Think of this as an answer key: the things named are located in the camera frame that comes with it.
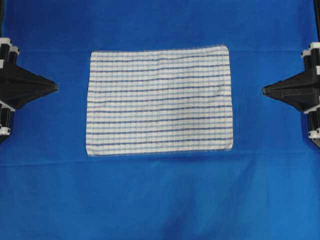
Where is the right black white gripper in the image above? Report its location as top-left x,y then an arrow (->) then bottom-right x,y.
262,41 -> 320,148

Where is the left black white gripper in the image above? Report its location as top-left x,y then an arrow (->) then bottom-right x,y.
0,37 -> 58,144

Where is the blue striped white towel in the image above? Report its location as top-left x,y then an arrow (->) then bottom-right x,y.
85,45 -> 234,156

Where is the blue table cloth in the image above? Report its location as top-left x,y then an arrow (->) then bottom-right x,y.
0,0 -> 320,240

